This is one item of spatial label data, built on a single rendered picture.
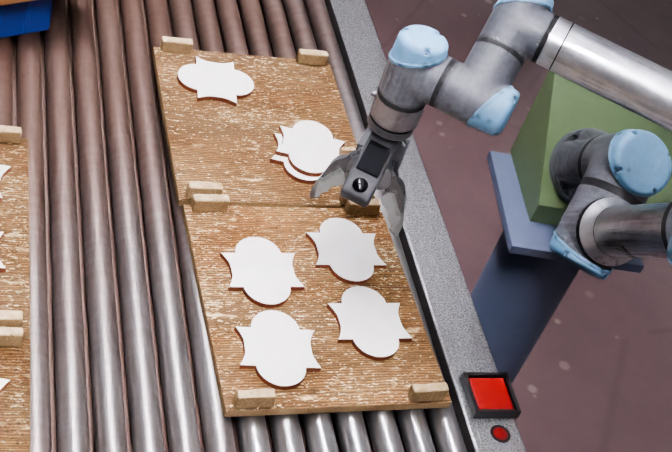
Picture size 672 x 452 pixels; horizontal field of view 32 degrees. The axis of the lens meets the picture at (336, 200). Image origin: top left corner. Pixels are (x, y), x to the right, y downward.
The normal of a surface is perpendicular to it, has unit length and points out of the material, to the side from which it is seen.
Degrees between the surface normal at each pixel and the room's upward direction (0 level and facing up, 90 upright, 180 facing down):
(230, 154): 0
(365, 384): 0
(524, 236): 0
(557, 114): 45
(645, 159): 38
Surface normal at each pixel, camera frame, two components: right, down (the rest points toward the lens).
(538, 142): -0.96, -0.14
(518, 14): -0.11, -0.22
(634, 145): 0.31, -0.13
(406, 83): -0.37, 0.59
